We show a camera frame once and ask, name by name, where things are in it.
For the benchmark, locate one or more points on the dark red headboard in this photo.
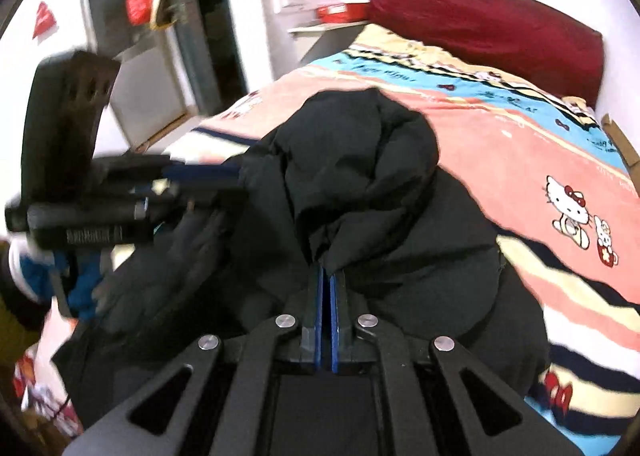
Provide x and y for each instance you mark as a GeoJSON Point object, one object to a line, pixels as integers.
{"type": "Point", "coordinates": [475, 21]}

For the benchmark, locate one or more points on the cartoon cat printed blanket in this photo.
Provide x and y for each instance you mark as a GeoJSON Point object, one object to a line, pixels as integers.
{"type": "Point", "coordinates": [525, 151]}

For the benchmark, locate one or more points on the grey metal door with window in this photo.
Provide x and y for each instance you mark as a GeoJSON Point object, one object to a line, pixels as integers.
{"type": "Point", "coordinates": [145, 86]}

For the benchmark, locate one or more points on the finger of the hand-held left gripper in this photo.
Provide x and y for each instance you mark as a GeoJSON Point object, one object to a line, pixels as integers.
{"type": "Point", "coordinates": [210, 172]}
{"type": "Point", "coordinates": [210, 193]}

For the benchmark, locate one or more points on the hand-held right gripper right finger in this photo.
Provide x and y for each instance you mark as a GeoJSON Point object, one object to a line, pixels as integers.
{"type": "Point", "coordinates": [339, 316]}

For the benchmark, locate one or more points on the dark green door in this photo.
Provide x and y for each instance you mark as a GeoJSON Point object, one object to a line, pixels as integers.
{"type": "Point", "coordinates": [187, 61]}

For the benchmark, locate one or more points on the white wall switch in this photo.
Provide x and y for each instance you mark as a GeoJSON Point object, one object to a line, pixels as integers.
{"type": "Point", "coordinates": [290, 3]}

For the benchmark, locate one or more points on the brown cardboard sheet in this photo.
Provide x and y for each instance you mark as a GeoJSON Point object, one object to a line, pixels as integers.
{"type": "Point", "coordinates": [622, 141]}

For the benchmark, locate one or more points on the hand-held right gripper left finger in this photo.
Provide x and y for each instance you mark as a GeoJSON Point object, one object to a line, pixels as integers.
{"type": "Point", "coordinates": [320, 316]}

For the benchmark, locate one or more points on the red plastic bag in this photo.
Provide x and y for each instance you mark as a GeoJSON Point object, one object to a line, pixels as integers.
{"type": "Point", "coordinates": [140, 8]}

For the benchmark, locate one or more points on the black hooded puffer jacket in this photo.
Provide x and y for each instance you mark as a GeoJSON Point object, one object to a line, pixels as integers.
{"type": "Point", "coordinates": [400, 236]}

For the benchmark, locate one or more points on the yellow shopping bag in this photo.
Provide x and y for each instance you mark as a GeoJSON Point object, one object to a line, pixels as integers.
{"type": "Point", "coordinates": [162, 11]}

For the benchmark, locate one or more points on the red paper wall sticker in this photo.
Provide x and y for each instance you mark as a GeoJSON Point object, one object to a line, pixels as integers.
{"type": "Point", "coordinates": [45, 21]}

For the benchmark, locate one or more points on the white bedside shelf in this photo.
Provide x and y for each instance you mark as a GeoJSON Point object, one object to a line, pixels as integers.
{"type": "Point", "coordinates": [320, 36]}

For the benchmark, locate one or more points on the colourful patterned cloth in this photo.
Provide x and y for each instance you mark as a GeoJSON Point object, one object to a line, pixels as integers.
{"type": "Point", "coordinates": [45, 391]}

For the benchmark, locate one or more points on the red box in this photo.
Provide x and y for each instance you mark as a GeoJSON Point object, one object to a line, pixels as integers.
{"type": "Point", "coordinates": [340, 11]}

